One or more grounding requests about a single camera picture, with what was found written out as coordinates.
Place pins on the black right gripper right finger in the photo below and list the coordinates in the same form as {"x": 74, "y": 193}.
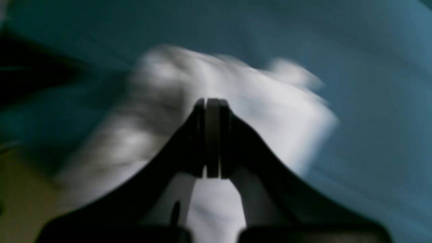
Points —
{"x": 279, "y": 207}

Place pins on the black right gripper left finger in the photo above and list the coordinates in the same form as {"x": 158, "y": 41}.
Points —
{"x": 152, "y": 206}

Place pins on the white T-shirt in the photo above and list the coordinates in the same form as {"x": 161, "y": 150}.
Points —
{"x": 279, "y": 103}

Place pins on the teal table cloth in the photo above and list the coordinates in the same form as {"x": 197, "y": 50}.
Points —
{"x": 374, "y": 57}

